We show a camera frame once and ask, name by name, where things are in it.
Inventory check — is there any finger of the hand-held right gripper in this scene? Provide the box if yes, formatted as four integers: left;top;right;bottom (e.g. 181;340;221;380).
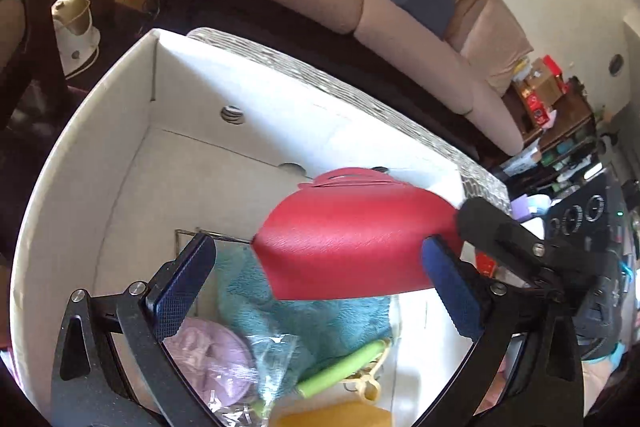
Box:
455;197;622;297

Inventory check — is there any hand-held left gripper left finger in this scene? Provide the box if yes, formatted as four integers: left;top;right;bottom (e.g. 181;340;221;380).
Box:
49;232;218;427

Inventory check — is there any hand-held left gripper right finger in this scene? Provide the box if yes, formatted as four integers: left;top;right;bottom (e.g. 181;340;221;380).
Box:
414;234;586;427

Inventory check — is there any red leather pouch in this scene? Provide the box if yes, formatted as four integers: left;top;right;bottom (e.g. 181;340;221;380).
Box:
251;167;463;302

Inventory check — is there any green tube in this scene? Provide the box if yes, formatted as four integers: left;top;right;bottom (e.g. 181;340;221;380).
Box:
295;340;386;399

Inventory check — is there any white cardboard box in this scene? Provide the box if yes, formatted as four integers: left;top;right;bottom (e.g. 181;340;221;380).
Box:
9;28;501;427

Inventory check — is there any small red item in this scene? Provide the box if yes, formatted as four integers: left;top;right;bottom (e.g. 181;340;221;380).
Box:
475;254;502;279

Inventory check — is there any lilac pouch in plastic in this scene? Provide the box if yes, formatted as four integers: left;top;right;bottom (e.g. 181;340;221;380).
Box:
164;318;257;408

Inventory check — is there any dark wooden shelf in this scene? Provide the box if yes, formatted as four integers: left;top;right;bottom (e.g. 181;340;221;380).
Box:
492;77;613;198

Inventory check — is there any clear plastic packet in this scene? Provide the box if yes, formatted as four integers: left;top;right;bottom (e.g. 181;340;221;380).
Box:
249;333;302;420

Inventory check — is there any teal towel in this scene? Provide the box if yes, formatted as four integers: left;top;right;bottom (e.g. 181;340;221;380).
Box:
216;244;393;390

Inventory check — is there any yellow sponge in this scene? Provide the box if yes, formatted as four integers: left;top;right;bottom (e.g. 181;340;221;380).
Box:
269;402;394;427

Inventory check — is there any dark blue lumbar pillow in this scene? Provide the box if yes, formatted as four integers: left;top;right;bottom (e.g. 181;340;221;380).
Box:
387;0;459;40

